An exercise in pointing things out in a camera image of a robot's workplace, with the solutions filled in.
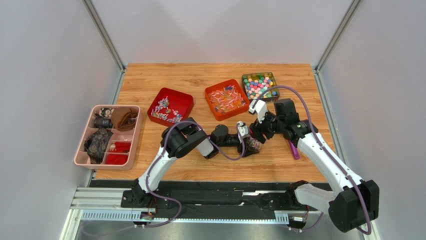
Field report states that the clear plastic jar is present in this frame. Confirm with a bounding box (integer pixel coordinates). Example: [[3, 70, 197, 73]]
[[247, 137, 262, 152]]

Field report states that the purple plastic scoop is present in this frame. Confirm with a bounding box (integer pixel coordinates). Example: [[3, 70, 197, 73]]
[[288, 140, 300, 160]]

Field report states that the red tray of swirl lollipops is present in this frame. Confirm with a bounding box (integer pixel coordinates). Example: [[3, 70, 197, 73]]
[[147, 87, 195, 127]]

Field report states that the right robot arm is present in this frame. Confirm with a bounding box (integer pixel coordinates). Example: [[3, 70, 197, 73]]
[[248, 98, 380, 233]]

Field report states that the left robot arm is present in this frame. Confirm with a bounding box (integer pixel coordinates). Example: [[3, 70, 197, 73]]
[[131, 117, 261, 206]]

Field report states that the clear tray of colourful candies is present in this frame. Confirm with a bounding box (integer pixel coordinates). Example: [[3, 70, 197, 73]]
[[241, 72, 280, 103]]

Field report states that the orange tray of lollipops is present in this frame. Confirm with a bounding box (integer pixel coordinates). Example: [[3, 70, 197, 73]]
[[204, 79, 250, 121]]

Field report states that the pink organizer basket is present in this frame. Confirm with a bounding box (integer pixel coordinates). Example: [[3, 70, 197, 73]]
[[73, 105, 143, 171]]

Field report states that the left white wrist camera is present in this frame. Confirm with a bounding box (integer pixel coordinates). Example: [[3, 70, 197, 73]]
[[236, 121, 250, 139]]

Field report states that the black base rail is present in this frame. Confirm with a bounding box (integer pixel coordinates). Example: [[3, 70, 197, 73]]
[[120, 181, 315, 220]]

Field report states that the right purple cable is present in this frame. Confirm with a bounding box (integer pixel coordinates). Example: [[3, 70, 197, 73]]
[[252, 85, 373, 236]]

